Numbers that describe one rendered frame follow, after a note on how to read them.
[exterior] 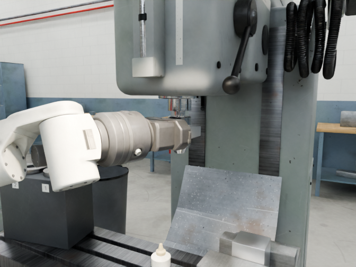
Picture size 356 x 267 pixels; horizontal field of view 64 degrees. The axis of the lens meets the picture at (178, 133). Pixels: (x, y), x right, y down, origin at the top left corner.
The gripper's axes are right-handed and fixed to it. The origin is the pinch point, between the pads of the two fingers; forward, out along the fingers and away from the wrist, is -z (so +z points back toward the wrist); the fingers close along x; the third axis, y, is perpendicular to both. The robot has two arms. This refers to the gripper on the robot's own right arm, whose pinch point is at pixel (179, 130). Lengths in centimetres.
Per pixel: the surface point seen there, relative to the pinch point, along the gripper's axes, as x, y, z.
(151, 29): -5.6, -17.1, 11.7
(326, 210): 59, 122, -293
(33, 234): 39, 31, 17
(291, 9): -10.0, -26.7, -25.7
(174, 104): -0.9, -5.4, 2.3
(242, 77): -6.0, -11.0, -12.9
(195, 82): -9.8, -9.2, 6.2
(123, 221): 162, 104, -92
